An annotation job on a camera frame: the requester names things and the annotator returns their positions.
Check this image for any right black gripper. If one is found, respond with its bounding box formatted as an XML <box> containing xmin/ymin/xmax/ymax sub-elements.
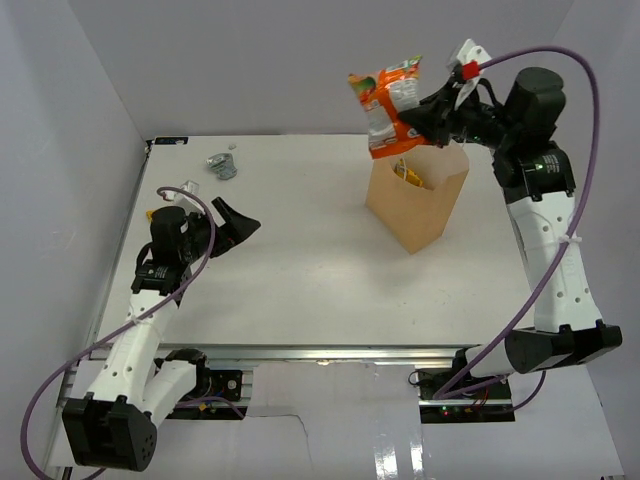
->
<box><xmin>398</xmin><ymin>76</ymin><xmax>519</xmax><ymax>152</ymax></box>

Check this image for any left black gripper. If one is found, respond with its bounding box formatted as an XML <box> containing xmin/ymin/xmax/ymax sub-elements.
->
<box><xmin>179</xmin><ymin>197</ymin><xmax>260</xmax><ymax>264</ymax></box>

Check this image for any orange white snack bag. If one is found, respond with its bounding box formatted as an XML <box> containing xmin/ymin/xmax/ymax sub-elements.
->
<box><xmin>348</xmin><ymin>55</ymin><xmax>428</xmax><ymax>160</ymax></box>

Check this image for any silver grey foil packet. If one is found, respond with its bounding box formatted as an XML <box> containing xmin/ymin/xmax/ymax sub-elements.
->
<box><xmin>206</xmin><ymin>152</ymin><xmax>238</xmax><ymax>181</ymax></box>

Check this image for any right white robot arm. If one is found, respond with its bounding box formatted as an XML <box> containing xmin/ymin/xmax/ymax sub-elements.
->
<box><xmin>398</xmin><ymin>67</ymin><xmax>622</xmax><ymax>399</ymax></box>

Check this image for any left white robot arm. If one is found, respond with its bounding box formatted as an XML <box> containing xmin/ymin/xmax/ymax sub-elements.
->
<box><xmin>62</xmin><ymin>194</ymin><xmax>261</xmax><ymax>472</ymax></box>

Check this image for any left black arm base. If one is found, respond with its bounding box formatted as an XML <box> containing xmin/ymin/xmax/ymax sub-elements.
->
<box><xmin>205</xmin><ymin>369</ymin><xmax>243</xmax><ymax>402</ymax></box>

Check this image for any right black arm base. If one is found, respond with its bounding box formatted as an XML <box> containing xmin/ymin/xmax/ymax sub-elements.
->
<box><xmin>407</xmin><ymin>369</ymin><xmax>508</xmax><ymax>400</ymax></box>

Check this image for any brown paper bag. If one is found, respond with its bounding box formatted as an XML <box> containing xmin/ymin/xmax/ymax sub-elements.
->
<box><xmin>365</xmin><ymin>143</ymin><xmax>469</xmax><ymax>254</ymax></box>

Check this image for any left table logo sticker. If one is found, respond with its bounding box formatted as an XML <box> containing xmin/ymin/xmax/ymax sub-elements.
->
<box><xmin>153</xmin><ymin>136</ymin><xmax>189</xmax><ymax>145</ymax></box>

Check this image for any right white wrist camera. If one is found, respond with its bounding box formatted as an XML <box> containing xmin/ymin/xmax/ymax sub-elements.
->
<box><xmin>446</xmin><ymin>38</ymin><xmax>491</xmax><ymax>109</ymax></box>

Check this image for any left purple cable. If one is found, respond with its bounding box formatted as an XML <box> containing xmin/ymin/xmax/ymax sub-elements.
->
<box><xmin>19</xmin><ymin>186</ymin><xmax>247</xmax><ymax>480</ymax></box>

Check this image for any purple cable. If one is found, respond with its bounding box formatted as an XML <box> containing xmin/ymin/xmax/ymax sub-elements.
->
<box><xmin>19</xmin><ymin>186</ymin><xmax>247</xmax><ymax>480</ymax></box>
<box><xmin>432</xmin><ymin>46</ymin><xmax>599</xmax><ymax>416</ymax></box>

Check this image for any aluminium table frame rail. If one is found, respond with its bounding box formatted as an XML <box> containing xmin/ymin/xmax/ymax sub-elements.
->
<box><xmin>54</xmin><ymin>134</ymin><xmax>531</xmax><ymax>416</ymax></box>

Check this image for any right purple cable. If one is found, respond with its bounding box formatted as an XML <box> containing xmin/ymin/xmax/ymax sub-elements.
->
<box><xmin>432</xmin><ymin>46</ymin><xmax>599</xmax><ymax>416</ymax></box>

